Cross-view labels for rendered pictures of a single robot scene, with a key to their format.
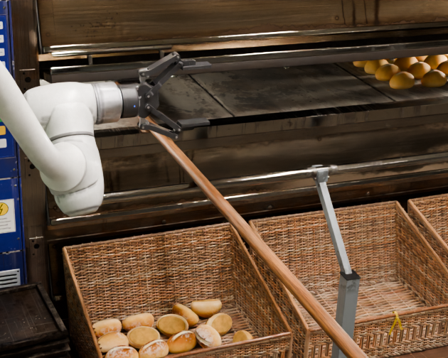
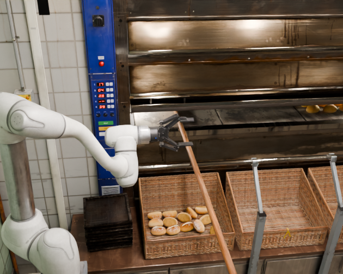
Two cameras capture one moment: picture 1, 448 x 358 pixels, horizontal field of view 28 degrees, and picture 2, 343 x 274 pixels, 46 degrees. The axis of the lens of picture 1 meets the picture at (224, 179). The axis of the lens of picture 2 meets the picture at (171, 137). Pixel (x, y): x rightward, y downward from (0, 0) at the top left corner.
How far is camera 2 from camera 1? 0.48 m
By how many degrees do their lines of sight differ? 14
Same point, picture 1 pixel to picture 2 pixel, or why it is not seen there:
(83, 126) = (130, 147)
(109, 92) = (144, 131)
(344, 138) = (277, 137)
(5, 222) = not seen: hidden behind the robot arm
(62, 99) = (122, 134)
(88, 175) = (129, 170)
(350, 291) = (261, 221)
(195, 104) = (206, 115)
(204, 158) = (206, 143)
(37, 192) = not seen: hidden behind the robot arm
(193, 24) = (202, 84)
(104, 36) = (159, 89)
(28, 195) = not seen: hidden behind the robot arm
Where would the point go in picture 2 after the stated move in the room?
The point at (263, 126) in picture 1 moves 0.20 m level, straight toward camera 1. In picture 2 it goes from (235, 130) to (230, 145)
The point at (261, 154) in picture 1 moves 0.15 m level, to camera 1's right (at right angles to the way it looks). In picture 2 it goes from (234, 142) to (257, 145)
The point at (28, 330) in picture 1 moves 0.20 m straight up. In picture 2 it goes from (116, 217) to (114, 191)
